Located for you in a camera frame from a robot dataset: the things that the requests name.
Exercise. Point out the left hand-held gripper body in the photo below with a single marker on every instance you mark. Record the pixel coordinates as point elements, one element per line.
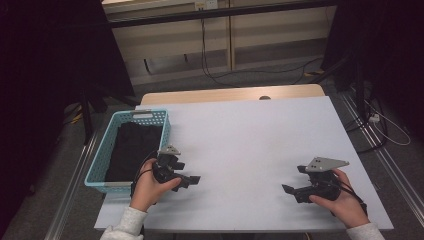
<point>165,168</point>

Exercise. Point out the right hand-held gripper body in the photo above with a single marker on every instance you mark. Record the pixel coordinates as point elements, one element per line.
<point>321,186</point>

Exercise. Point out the black shorts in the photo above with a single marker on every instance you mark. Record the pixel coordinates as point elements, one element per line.
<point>133,150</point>

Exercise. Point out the light blue plastic basket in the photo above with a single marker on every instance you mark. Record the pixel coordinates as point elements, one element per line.
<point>100,160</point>

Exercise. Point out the person's left hand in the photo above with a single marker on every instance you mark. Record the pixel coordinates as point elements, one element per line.
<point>146,190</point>

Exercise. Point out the person's right hand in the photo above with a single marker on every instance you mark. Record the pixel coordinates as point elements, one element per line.
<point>350,208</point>

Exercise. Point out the white power plug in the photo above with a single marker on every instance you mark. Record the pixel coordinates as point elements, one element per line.
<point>375,117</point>

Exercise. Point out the black stand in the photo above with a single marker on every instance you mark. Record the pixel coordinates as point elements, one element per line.
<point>87,123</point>
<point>359,93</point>

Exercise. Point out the beige wooden cabinet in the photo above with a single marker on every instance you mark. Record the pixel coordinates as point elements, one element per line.
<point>173,36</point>

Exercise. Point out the black curtain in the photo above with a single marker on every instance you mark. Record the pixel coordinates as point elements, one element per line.
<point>390,50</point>
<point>40,66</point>

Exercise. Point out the black horizontal bar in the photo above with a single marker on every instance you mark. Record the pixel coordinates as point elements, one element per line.
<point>216,12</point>

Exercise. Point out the metal floor rail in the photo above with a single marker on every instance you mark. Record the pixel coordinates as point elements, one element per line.
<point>393,170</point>
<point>71,190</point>

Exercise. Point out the white wall socket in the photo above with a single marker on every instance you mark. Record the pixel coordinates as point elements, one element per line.
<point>206,4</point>

